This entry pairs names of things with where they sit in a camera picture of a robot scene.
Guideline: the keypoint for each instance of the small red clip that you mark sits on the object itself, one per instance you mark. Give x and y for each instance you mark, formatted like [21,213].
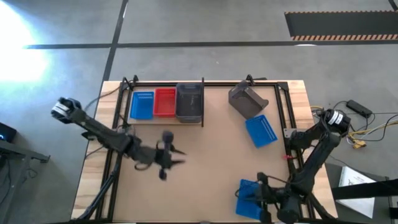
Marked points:
[287,157]

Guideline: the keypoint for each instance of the blue plastic mesh basket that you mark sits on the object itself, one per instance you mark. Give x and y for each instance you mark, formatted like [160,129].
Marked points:
[261,130]
[245,205]
[142,105]

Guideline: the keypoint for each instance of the black flat bar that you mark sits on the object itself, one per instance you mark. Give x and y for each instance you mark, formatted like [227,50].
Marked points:
[367,189]

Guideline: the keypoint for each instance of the grey desk frame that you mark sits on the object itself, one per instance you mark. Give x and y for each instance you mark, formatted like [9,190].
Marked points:
[18,152]

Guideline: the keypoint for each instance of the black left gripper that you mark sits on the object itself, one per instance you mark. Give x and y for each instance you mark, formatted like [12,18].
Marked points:
[163,157]

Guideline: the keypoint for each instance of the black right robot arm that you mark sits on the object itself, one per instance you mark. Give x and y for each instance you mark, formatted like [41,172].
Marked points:
[314,161]

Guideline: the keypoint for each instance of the black hazard-striped floor mat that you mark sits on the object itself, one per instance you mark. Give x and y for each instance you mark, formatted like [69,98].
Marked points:
[342,25]

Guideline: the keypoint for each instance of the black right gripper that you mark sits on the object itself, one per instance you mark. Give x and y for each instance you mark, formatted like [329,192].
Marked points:
[270,197]

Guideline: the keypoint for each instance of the white printed paper sheet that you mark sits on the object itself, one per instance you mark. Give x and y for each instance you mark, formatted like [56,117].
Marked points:
[357,208]

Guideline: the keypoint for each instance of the black aluminium rig frame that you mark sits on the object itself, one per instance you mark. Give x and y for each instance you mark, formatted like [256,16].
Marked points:
[217,84]

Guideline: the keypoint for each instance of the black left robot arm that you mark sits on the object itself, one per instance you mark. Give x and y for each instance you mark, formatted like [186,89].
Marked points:
[99,132]

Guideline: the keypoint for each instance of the black device with blue light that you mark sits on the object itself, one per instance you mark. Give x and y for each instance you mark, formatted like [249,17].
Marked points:
[6,132]

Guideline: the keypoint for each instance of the red plastic mesh basket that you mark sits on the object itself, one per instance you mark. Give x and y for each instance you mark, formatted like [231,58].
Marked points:
[164,102]

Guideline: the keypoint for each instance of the black power brick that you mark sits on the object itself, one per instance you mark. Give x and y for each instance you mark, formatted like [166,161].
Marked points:
[359,108]

